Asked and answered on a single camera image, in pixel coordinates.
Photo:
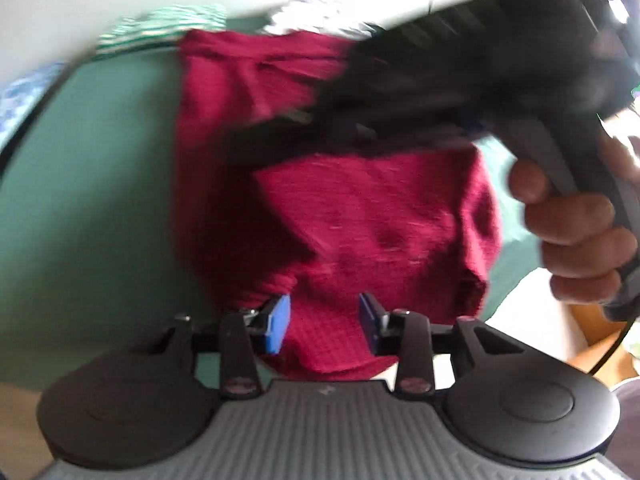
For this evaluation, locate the green white striped folded garment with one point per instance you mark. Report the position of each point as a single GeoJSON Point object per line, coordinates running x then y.
{"type": "Point", "coordinates": [165, 25]}

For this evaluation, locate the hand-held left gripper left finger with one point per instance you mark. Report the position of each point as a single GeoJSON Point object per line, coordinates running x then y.
{"type": "Point", "coordinates": [279, 325]}

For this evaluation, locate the person's right hand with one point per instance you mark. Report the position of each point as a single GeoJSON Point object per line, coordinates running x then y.
{"type": "Point", "coordinates": [575, 240]}

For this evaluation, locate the white crumpled garment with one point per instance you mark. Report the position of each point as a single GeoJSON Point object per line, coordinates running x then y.
{"type": "Point", "coordinates": [310, 17]}

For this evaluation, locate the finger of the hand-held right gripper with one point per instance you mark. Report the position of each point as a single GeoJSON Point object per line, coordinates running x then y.
{"type": "Point", "coordinates": [290, 140]}

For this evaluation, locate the red knitted sweater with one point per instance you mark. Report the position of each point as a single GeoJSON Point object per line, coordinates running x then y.
{"type": "Point", "coordinates": [360, 220]}

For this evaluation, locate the blue floral towel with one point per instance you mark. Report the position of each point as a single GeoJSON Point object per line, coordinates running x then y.
{"type": "Point", "coordinates": [25, 95]}

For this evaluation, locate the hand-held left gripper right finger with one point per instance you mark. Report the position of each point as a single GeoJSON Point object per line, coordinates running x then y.
{"type": "Point", "coordinates": [369, 325]}

